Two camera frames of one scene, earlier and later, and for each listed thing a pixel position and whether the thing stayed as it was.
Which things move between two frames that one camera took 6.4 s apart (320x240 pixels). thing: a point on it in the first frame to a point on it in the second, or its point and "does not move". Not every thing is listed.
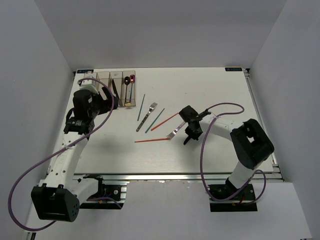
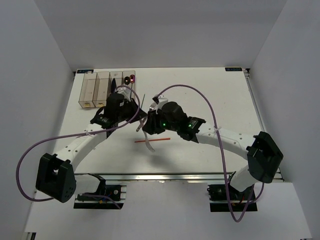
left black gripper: [106, 104] to [130, 102]
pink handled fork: [174, 132] to [142, 122]
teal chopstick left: [141, 107] does not move
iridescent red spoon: [132, 79] does not move
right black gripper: [193, 137] to [151, 124]
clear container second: [104, 90] does not move
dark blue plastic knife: [186, 140] to [113, 85]
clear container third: [117, 77] does not move
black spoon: [126, 81] does not move
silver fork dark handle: [153, 106] does not move
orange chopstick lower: [152, 140] does not move
